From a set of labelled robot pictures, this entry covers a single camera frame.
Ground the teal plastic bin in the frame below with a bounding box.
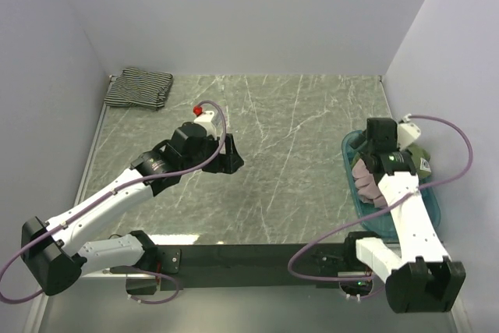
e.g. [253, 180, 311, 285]
[341, 129, 443, 237]

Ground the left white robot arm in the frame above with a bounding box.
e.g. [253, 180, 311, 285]
[21, 122, 244, 296]

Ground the striped folded tank top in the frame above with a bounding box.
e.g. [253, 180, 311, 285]
[104, 67, 174, 111]

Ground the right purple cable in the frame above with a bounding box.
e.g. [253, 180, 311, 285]
[287, 114, 474, 301]

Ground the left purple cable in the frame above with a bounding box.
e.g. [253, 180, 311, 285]
[0, 101, 228, 306]

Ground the purple cable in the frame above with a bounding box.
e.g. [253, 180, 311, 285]
[287, 114, 474, 301]
[0, 101, 228, 306]

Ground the pink tank top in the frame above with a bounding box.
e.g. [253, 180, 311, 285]
[352, 159, 387, 208]

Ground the aluminium rail frame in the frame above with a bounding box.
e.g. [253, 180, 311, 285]
[23, 73, 165, 333]

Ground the green tank top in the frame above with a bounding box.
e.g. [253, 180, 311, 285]
[404, 143, 432, 182]

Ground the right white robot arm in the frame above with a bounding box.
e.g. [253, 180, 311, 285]
[342, 118, 465, 314]

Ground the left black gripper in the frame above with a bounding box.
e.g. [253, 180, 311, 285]
[182, 133, 243, 173]

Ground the black base beam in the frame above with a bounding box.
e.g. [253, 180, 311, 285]
[124, 243, 375, 295]

